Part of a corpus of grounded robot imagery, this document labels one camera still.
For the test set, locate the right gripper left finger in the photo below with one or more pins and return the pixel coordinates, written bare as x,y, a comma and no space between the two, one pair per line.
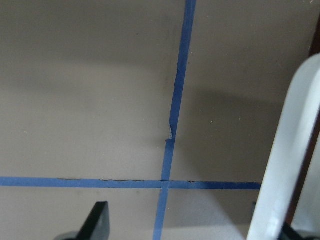
96,226

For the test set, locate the wooden drawer with white handle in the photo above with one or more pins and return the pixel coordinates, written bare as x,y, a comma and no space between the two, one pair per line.
292,138

